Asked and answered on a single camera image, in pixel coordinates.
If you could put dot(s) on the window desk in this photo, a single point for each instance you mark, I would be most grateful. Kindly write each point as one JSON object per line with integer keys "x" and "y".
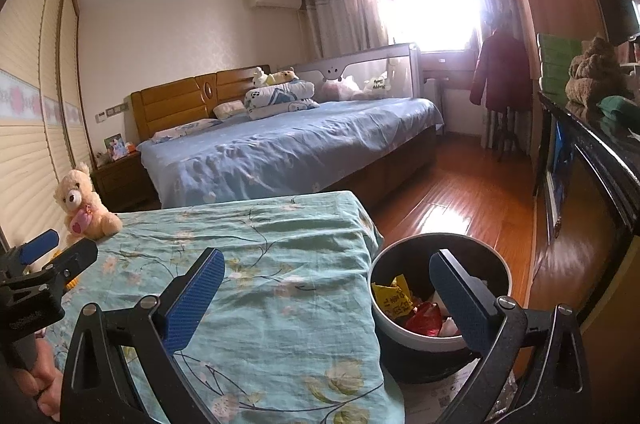
{"x": 450, "y": 64}

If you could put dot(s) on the wooden headboard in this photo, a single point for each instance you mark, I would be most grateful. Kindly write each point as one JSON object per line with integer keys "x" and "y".
{"x": 170, "y": 99}

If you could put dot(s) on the dark red coat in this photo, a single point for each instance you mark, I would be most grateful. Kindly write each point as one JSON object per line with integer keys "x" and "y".
{"x": 500, "y": 69}

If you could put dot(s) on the bed with blue sheet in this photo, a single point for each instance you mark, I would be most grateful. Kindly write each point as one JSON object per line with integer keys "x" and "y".
{"x": 280, "y": 144}

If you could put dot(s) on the wooden nightstand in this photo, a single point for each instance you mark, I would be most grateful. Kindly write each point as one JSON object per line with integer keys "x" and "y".
{"x": 120, "y": 181}

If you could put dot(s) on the black tv cabinet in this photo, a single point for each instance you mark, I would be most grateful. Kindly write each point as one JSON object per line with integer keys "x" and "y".
{"x": 600, "y": 214}

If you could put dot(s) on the window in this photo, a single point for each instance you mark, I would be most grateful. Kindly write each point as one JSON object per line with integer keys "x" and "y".
{"x": 430, "y": 4}

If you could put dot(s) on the white plush toy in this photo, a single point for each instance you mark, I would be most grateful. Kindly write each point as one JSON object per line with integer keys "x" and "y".
{"x": 260, "y": 77}

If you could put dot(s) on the green cloth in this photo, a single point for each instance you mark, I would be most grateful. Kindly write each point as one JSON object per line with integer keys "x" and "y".
{"x": 620, "y": 112}

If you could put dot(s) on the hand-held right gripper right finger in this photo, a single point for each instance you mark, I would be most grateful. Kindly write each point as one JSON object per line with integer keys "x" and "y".
{"x": 462, "y": 304}

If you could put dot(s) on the coat rack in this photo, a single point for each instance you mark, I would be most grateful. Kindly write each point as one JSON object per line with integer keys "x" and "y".
{"x": 506, "y": 134}

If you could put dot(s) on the small yellow foam net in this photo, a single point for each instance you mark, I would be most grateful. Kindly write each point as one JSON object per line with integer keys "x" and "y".
{"x": 71, "y": 282}

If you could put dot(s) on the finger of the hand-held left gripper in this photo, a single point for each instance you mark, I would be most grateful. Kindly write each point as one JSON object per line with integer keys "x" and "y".
{"x": 40, "y": 244}
{"x": 75, "y": 256}

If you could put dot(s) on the yellow plush toy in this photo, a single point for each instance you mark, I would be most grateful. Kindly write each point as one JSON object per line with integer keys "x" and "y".
{"x": 282, "y": 77}

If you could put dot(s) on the pink bag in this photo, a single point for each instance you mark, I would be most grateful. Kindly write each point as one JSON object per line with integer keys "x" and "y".
{"x": 340, "y": 89}

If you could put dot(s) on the grey bed rail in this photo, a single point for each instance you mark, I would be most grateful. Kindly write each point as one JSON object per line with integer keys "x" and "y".
{"x": 395, "y": 64}

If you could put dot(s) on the wall switch panel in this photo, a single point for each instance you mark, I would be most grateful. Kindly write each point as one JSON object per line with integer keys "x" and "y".
{"x": 116, "y": 107}

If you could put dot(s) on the brown plush toy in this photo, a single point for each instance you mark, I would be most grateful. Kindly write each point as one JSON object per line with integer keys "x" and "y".
{"x": 595, "y": 74}

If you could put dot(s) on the person's left hand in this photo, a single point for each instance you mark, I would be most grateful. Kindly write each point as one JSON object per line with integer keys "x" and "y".
{"x": 45, "y": 374}

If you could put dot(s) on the black and white trash bin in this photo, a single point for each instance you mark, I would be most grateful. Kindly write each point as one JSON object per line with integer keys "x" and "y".
{"x": 395, "y": 249}

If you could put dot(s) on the photo frame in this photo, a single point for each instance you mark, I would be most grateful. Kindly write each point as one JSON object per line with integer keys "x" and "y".
{"x": 114, "y": 147}

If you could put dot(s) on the white plush with black print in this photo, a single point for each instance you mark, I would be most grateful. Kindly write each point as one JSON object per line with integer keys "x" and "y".
{"x": 377, "y": 83}

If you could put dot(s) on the cream louvred wardrobe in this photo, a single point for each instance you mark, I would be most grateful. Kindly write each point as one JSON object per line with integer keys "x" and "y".
{"x": 30, "y": 154}

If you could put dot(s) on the flat blue pillow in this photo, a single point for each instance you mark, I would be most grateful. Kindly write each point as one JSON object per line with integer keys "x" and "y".
{"x": 185, "y": 129}

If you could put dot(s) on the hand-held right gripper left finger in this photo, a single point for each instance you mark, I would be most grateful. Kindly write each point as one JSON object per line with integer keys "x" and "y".
{"x": 195, "y": 299}

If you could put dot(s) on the green floral tablecloth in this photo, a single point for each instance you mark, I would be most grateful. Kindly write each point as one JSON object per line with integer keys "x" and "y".
{"x": 280, "y": 254}

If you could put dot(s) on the small printed pillow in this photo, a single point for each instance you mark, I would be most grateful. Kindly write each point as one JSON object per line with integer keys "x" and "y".
{"x": 229, "y": 109}

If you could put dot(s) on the folded printed duvet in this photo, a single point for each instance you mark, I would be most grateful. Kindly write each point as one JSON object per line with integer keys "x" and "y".
{"x": 280, "y": 97}

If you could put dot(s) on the stack of green boxes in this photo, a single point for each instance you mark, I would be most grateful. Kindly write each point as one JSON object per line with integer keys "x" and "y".
{"x": 557, "y": 64}

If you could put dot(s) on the cream teddy bear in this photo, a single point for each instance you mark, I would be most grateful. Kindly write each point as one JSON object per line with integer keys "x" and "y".
{"x": 80, "y": 204}

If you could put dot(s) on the yellow snack wrapper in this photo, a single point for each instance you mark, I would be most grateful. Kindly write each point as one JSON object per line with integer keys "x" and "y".
{"x": 392, "y": 299}

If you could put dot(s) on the blue picture board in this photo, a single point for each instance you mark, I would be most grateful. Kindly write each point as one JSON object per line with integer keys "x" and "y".
{"x": 557, "y": 159}

